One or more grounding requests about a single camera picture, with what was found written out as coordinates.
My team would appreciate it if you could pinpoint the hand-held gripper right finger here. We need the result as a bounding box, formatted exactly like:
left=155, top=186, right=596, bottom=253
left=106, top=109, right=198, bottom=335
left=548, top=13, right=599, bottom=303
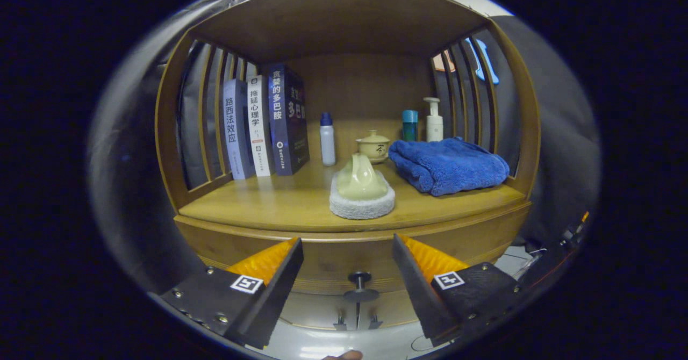
left=391, top=233, right=523, bottom=347

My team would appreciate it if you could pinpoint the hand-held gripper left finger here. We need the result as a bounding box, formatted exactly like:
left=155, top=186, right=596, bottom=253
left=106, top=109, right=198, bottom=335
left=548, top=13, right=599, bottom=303
left=159, top=236, right=305, bottom=350

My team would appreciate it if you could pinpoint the wooden drawer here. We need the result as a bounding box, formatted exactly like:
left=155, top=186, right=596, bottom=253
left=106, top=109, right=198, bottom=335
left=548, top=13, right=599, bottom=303
left=175, top=204, right=533, bottom=303

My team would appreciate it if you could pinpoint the green handled white scrub brush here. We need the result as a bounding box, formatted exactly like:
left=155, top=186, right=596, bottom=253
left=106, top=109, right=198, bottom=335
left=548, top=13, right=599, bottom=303
left=329, top=153, right=396, bottom=220

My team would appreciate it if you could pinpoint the wooden cabinet door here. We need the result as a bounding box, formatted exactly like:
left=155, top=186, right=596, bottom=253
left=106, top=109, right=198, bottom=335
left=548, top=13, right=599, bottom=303
left=282, top=290, right=358, bottom=329
left=357, top=290, right=420, bottom=328

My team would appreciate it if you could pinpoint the wooden countertop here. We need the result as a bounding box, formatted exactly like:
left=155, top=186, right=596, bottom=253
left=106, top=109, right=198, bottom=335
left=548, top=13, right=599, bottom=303
left=177, top=159, right=530, bottom=233

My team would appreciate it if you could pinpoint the wooden cabinet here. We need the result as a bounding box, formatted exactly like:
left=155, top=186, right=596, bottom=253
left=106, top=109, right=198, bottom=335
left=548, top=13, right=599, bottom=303
left=155, top=0, right=541, bottom=331

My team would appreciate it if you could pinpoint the blue towel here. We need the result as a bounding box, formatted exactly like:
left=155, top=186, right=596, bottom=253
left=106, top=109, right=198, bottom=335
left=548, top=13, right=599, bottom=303
left=388, top=137, right=510, bottom=197

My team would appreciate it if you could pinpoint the beige lidded teacup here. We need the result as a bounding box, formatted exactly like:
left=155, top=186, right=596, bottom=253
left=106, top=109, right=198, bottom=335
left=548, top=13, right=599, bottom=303
left=356, top=129, right=391, bottom=164

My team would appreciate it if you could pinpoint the white bottle blue cap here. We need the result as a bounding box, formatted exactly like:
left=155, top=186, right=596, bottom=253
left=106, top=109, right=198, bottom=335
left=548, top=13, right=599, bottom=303
left=320, top=113, right=336, bottom=166

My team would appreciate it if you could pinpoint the light blue book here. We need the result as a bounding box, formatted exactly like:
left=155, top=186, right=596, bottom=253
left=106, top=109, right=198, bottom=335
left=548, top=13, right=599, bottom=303
left=223, top=78, right=256, bottom=180

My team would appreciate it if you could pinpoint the dark blue book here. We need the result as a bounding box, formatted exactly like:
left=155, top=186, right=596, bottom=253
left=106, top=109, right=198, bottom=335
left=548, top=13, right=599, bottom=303
left=267, top=63, right=310, bottom=176

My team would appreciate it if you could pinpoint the white book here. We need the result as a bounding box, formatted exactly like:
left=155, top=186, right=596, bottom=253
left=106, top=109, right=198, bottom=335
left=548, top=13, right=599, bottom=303
left=246, top=75, right=276, bottom=177

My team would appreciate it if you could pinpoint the teal bottle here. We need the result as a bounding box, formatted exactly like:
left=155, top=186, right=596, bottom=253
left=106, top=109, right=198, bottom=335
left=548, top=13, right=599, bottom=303
left=402, top=110, right=419, bottom=141

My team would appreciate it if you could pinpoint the white pump bottle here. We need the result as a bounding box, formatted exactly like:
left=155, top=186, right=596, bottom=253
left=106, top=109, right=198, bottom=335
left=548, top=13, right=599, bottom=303
left=422, top=97, right=444, bottom=142

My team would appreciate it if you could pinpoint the orange black tool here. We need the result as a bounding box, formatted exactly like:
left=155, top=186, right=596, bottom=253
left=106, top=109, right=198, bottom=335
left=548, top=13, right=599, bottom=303
left=559, top=211, right=590, bottom=248

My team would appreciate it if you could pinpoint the black backdrop cloth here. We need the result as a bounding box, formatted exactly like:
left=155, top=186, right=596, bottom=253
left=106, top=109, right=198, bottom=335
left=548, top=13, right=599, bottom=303
left=89, top=0, right=600, bottom=291

